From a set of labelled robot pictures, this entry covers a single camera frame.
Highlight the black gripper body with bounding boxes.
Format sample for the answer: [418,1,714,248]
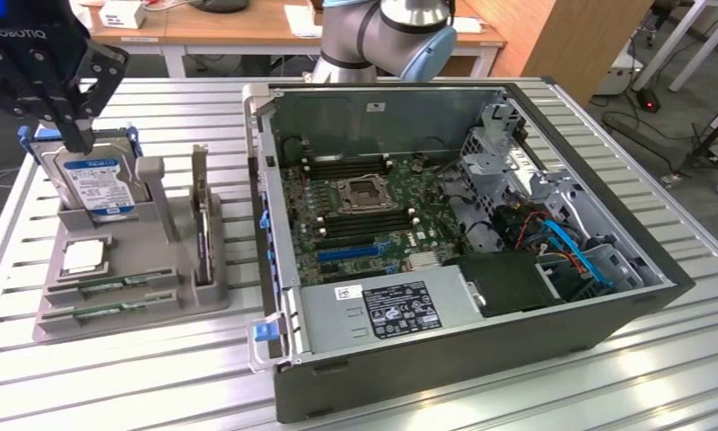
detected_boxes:
[0,0,93,53]

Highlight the black RAM slot bank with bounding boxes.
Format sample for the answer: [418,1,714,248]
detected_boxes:
[302,153,395,181]

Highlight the wooden desk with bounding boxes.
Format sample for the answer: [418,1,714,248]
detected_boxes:
[75,0,169,57]
[163,0,507,80]

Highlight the white cardboard box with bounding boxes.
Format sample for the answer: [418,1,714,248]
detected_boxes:
[98,0,147,31]

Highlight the hard disk blue label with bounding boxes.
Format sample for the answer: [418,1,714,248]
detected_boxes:
[17,120,142,224]

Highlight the black computer mouse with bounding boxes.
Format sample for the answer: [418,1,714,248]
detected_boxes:
[190,0,250,13]

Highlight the white papers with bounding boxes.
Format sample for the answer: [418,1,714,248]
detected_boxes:
[283,4,323,40]

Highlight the silver CPU chip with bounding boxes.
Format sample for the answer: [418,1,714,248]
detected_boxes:
[61,240,110,276]

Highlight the graphics card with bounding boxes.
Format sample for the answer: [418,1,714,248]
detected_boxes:
[189,143,214,286]

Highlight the grey parts rack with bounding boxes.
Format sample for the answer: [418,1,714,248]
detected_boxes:
[31,154,231,345]

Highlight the CPU socket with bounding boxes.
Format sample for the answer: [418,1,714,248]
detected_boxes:
[331,172,394,212]

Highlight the black expansion slot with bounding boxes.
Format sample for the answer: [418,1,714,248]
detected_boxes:
[312,235,375,252]

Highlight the blue expansion slot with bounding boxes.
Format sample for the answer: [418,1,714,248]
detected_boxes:
[315,244,382,264]

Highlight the green motherboard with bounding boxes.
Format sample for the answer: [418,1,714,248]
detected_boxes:
[276,154,474,286]

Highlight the metal drive cage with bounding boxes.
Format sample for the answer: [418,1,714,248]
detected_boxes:
[452,101,546,216]

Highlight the small silver heatsink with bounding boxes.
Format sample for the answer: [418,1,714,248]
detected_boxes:
[406,251,443,270]

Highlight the grey power supply unit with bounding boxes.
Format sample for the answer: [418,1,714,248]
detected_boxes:
[286,264,486,356]

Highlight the wooden cabinet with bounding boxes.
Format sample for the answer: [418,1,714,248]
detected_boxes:
[463,0,656,107]

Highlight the white device box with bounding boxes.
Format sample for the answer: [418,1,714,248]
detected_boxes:
[591,40,646,96]

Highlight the black open PC case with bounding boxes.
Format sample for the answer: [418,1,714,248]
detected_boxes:
[240,80,695,426]

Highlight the black power strip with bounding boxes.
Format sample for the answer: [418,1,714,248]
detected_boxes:
[631,88,664,114]

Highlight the metal disk bay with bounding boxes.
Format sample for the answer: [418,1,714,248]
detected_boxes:
[528,170,664,297]

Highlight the black wheeled stand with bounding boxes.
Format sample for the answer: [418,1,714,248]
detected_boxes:
[660,96,718,195]

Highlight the blue wire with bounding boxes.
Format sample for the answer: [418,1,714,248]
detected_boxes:
[540,217,608,284]

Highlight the black floor cable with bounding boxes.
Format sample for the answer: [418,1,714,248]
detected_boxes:
[600,111,680,176]

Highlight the red wire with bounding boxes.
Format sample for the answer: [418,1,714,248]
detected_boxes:
[511,210,591,275]

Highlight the white table frame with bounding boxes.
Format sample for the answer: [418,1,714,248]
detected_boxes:
[630,0,718,93]

